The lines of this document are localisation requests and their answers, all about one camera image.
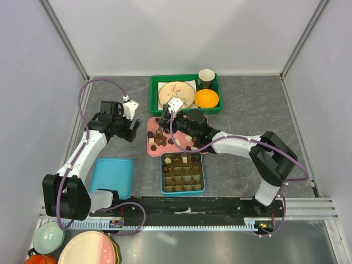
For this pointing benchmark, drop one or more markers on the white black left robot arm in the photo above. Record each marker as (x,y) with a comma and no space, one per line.
(64,192)

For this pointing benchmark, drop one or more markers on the blue chocolate tin box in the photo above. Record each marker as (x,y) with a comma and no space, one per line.
(182,173)

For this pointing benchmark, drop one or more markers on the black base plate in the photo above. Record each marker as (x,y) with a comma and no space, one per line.
(216,209)

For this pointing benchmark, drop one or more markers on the pink white plate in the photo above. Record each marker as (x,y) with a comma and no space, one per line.
(89,247)

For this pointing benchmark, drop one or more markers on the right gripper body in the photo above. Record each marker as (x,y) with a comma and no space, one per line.
(180,124)

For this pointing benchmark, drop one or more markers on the slotted cable duct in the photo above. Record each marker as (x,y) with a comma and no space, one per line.
(108,225)

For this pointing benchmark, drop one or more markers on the decorated ceramic plate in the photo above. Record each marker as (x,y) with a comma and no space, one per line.
(182,90)

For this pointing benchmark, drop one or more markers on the yellow bowl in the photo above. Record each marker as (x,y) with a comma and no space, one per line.
(206,98)

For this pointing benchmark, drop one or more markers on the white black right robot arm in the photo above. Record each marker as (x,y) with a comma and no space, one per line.
(273,159)

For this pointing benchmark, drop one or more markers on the pale green bowl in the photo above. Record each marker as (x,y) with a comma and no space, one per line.
(48,238)

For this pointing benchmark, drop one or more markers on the white oval chocolate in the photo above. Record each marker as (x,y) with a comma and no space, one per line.
(167,160)

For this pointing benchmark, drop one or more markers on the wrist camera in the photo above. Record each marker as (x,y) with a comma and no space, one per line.
(129,109)
(174,105)

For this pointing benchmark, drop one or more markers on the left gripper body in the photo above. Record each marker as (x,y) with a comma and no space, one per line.
(122,126)

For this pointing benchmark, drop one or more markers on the orange red mug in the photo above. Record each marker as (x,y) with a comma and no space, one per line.
(36,258)

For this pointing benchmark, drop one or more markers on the pink chocolate tray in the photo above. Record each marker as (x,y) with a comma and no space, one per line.
(159,142)

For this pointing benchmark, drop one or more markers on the blue tin lid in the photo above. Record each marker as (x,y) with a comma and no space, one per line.
(113,174)

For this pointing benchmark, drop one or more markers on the metal tongs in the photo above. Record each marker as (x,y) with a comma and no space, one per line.
(165,119)

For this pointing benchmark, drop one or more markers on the aluminium frame rail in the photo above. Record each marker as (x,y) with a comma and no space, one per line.
(53,18)

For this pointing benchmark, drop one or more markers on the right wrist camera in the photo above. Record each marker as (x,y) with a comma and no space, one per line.
(174,105)

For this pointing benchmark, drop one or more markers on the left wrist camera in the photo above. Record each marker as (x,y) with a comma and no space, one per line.
(129,109)

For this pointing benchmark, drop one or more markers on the brown plastic chocolate insert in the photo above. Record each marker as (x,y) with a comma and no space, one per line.
(182,171)

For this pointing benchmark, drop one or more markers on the green mug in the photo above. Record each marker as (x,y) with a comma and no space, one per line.
(207,79)

